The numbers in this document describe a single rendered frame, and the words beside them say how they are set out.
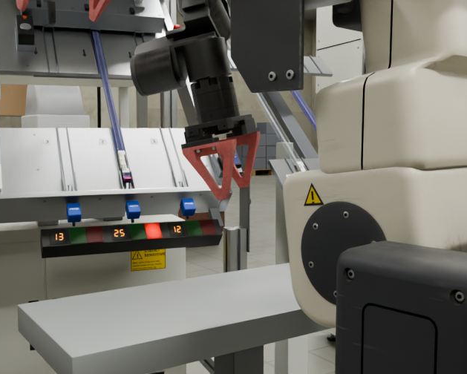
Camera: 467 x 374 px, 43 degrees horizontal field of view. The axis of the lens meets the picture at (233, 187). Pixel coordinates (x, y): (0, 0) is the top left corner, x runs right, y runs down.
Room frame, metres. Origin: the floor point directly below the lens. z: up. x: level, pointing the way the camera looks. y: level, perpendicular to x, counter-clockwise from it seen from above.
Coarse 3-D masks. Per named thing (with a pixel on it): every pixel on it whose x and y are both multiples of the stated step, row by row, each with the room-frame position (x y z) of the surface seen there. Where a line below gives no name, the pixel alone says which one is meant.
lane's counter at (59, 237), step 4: (48, 232) 1.05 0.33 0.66; (52, 232) 1.05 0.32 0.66; (56, 232) 1.05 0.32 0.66; (60, 232) 1.06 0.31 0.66; (64, 232) 1.06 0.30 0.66; (52, 236) 1.05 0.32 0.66; (56, 236) 1.05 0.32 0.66; (60, 236) 1.05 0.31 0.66; (64, 236) 1.05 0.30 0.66; (52, 240) 1.04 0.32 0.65; (56, 240) 1.04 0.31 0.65; (60, 240) 1.04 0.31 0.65; (64, 240) 1.05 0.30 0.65; (52, 244) 1.03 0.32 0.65
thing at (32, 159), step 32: (0, 128) 1.19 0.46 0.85; (32, 128) 1.21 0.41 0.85; (64, 128) 1.23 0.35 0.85; (96, 128) 1.26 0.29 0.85; (128, 128) 1.28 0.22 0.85; (160, 128) 1.31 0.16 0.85; (32, 160) 1.15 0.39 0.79; (64, 160) 1.17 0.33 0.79; (96, 160) 1.19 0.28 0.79; (128, 160) 1.22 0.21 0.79; (160, 160) 1.24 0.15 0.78
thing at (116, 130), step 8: (96, 32) 1.48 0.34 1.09; (96, 40) 1.46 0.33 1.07; (96, 48) 1.44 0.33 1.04; (104, 64) 1.40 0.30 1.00; (104, 72) 1.38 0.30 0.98; (104, 80) 1.36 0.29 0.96; (104, 88) 1.34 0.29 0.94; (112, 96) 1.33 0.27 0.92; (112, 104) 1.31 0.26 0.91; (112, 112) 1.29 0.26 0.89; (112, 120) 1.27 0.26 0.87; (112, 128) 1.26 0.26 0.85; (120, 136) 1.24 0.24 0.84; (120, 144) 1.23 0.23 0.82; (128, 176) 1.17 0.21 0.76
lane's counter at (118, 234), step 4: (112, 228) 1.09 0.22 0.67; (116, 228) 1.10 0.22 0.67; (120, 228) 1.10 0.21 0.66; (124, 228) 1.10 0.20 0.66; (112, 232) 1.09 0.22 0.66; (116, 232) 1.09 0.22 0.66; (120, 232) 1.09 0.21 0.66; (124, 232) 1.09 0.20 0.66; (112, 236) 1.08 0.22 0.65; (116, 236) 1.08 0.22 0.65; (120, 236) 1.08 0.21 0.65; (124, 236) 1.09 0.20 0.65
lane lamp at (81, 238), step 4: (72, 228) 1.07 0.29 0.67; (76, 228) 1.07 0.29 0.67; (80, 228) 1.07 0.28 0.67; (84, 228) 1.08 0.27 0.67; (72, 232) 1.06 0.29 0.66; (76, 232) 1.06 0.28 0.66; (80, 232) 1.07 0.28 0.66; (84, 232) 1.07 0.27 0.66; (72, 236) 1.06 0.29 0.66; (76, 236) 1.06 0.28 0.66; (80, 236) 1.06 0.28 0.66; (84, 236) 1.06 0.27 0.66; (72, 240) 1.05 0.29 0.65; (76, 240) 1.05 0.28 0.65; (80, 240) 1.05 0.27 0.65; (84, 240) 1.06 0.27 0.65
